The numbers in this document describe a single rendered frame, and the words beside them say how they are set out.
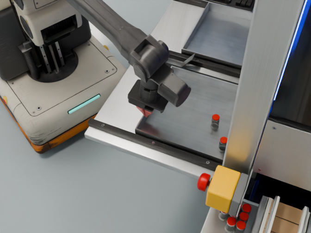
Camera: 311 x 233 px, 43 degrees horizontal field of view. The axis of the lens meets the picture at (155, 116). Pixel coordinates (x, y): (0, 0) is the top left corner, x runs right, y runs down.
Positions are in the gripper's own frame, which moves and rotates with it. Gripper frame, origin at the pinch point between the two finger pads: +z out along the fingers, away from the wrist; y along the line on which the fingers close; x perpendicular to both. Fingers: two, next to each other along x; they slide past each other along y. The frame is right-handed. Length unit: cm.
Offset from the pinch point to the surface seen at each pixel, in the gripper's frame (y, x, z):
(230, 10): 7, 53, 0
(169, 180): 8, 28, 91
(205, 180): 21.7, -18.4, -13.4
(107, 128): -8.4, -8.0, 2.5
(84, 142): -44, 31, 99
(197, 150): 17.0, -6.0, -2.6
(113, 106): -11.2, 1.0, 5.0
